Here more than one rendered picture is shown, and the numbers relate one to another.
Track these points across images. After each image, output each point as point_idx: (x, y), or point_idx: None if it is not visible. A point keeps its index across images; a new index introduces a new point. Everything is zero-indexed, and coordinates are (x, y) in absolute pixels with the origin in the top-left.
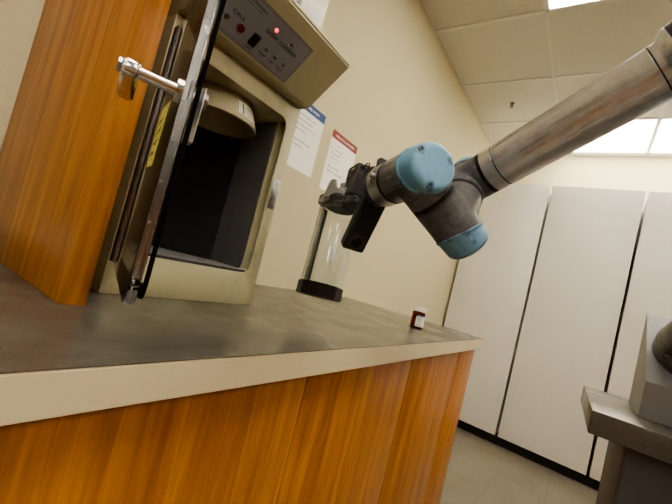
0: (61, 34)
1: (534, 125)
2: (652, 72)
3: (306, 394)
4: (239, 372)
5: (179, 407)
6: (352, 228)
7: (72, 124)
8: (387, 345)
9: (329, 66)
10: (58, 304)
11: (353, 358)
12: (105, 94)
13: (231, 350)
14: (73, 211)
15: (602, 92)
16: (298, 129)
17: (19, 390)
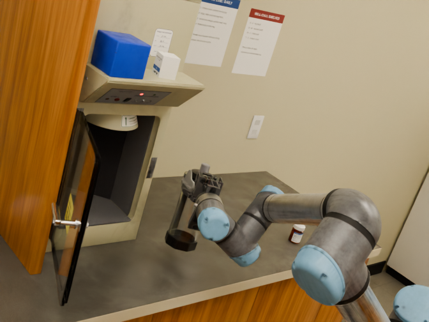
0: (9, 85)
1: (284, 204)
2: (318, 216)
3: (154, 317)
4: (108, 319)
5: None
6: (192, 220)
7: (25, 172)
8: (220, 286)
9: (187, 92)
10: (30, 275)
11: (186, 299)
12: (43, 174)
13: (105, 308)
14: (32, 230)
15: (304, 211)
16: (205, 26)
17: None
